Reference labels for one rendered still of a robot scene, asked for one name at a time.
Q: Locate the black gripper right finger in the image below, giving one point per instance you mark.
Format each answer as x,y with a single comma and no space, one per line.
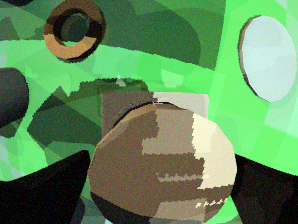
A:
264,195

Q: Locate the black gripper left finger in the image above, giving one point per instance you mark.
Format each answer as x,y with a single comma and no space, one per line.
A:
48,196

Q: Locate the white round disc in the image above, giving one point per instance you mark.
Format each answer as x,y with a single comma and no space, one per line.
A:
268,58

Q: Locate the brown ring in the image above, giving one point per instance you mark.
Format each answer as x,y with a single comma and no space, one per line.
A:
92,38

